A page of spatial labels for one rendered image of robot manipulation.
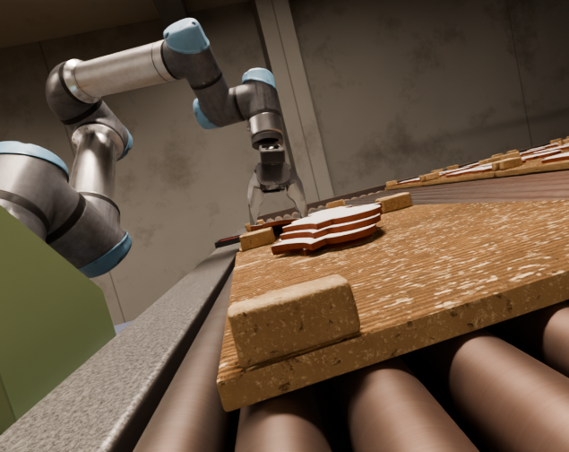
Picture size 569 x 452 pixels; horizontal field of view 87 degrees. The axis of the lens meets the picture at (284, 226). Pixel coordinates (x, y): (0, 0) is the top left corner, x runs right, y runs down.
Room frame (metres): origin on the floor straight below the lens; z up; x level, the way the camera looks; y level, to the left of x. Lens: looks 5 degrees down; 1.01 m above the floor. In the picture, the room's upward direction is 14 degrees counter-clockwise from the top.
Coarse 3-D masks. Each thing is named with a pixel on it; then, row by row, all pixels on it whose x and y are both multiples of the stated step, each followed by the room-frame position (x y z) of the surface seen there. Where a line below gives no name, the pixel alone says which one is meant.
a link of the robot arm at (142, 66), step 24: (192, 24) 0.59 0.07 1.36; (144, 48) 0.64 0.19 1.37; (168, 48) 0.62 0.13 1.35; (192, 48) 0.60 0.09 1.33; (72, 72) 0.71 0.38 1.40; (96, 72) 0.69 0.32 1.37; (120, 72) 0.67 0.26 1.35; (144, 72) 0.65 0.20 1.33; (168, 72) 0.64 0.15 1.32; (192, 72) 0.63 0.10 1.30; (216, 72) 0.65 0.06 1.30; (48, 96) 0.75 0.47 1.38; (72, 96) 0.73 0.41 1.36; (96, 96) 0.74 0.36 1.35
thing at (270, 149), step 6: (264, 144) 0.66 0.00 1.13; (270, 144) 0.66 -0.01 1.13; (276, 144) 0.65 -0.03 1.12; (264, 150) 0.56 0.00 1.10; (270, 150) 0.56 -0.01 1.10; (276, 150) 0.56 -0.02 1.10; (282, 150) 0.56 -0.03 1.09; (264, 156) 0.56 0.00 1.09; (270, 156) 0.56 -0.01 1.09; (276, 156) 0.56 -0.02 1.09; (282, 156) 0.56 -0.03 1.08; (264, 162) 0.57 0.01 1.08; (270, 162) 0.57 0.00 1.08; (276, 162) 0.57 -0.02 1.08
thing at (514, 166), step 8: (568, 152) 0.75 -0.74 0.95; (512, 160) 0.84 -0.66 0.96; (520, 160) 0.84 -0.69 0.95; (544, 160) 0.74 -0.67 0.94; (552, 160) 0.73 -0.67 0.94; (560, 160) 0.71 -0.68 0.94; (568, 160) 0.68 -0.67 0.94; (504, 168) 0.84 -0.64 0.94; (512, 168) 0.84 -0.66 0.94; (520, 168) 0.78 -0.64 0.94; (528, 168) 0.75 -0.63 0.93; (536, 168) 0.72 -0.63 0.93; (544, 168) 0.70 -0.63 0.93; (552, 168) 0.68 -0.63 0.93; (560, 168) 0.66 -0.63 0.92; (568, 168) 0.65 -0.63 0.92; (496, 176) 0.85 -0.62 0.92; (504, 176) 0.82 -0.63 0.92
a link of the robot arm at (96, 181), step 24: (72, 120) 0.78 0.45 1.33; (96, 120) 0.80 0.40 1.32; (96, 144) 0.74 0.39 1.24; (120, 144) 0.83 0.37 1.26; (96, 168) 0.68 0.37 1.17; (96, 192) 0.60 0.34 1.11; (96, 216) 0.54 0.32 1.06; (72, 240) 0.50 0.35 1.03; (96, 240) 0.53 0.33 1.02; (120, 240) 0.58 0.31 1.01; (72, 264) 0.53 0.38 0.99; (96, 264) 0.54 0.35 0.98
